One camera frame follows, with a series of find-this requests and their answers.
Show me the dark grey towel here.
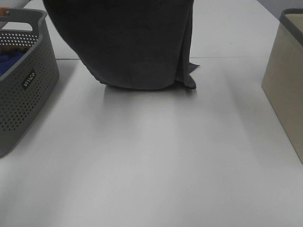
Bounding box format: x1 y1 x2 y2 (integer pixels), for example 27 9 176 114
44 0 197 90

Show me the grey perforated plastic basket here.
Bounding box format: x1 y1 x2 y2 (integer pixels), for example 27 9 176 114
0 8 59 157

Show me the beige fabric storage bin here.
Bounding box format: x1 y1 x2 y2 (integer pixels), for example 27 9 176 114
262 9 303 160

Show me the blue cloth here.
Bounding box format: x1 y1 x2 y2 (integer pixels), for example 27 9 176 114
0 52 24 76

